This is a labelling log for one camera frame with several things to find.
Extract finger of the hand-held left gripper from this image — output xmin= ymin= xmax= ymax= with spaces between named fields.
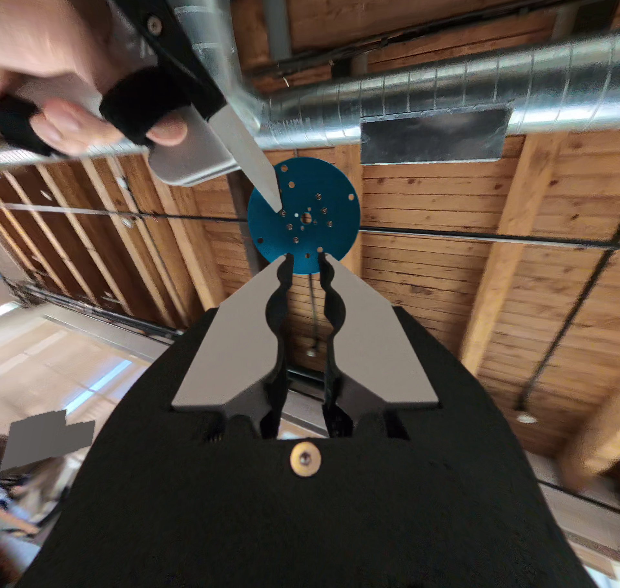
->
xmin=208 ymin=104 xmax=284 ymax=214

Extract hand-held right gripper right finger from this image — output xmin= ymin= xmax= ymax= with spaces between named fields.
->
xmin=318 ymin=253 xmax=440 ymax=439

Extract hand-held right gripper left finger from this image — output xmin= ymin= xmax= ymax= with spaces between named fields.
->
xmin=171 ymin=253 xmax=295 ymax=439

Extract blue round metal plate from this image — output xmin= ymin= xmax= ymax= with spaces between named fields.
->
xmin=247 ymin=157 xmax=361 ymax=275

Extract person's left hand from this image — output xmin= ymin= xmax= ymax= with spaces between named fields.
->
xmin=0 ymin=0 xmax=190 ymax=159

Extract black ceiling pipes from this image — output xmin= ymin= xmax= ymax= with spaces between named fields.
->
xmin=0 ymin=278 xmax=180 ymax=344

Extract silver ventilation duct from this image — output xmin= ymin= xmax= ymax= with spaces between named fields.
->
xmin=145 ymin=0 xmax=620 ymax=165

